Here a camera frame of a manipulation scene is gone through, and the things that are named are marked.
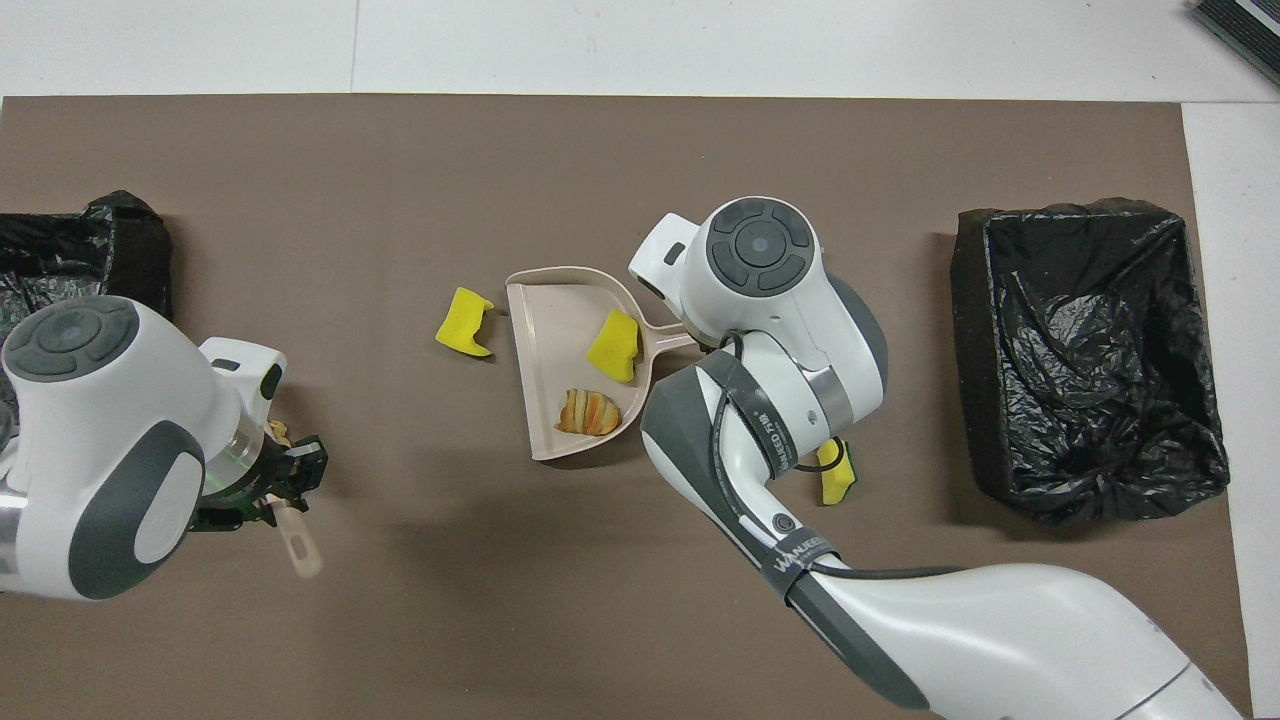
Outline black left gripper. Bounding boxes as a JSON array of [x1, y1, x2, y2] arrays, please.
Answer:
[[195, 438, 329, 531]]

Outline black ribbed device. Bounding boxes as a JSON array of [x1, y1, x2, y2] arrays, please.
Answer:
[[1190, 0, 1280, 89]]

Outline beige plastic dustpan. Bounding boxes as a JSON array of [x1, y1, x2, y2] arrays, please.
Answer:
[[504, 265, 701, 463]]

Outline small yellow green sponge piece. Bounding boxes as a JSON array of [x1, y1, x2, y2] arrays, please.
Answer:
[[815, 440, 859, 507]]

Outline black bag lined bin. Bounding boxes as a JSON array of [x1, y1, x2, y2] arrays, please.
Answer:
[[950, 197, 1231, 526], [0, 190, 174, 326]]

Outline brown table mat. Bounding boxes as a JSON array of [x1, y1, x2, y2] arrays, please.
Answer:
[[0, 95, 1256, 720]]

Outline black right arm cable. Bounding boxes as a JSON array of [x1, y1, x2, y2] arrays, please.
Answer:
[[705, 335, 966, 601]]

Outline beige hand brush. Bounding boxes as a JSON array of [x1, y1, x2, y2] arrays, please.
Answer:
[[262, 495, 325, 579]]

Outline large yellow green sponge piece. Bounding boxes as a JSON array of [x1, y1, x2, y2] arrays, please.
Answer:
[[585, 310, 642, 385]]

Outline notched yellow sponge piece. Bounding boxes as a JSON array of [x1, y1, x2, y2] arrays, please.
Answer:
[[435, 287, 496, 359]]

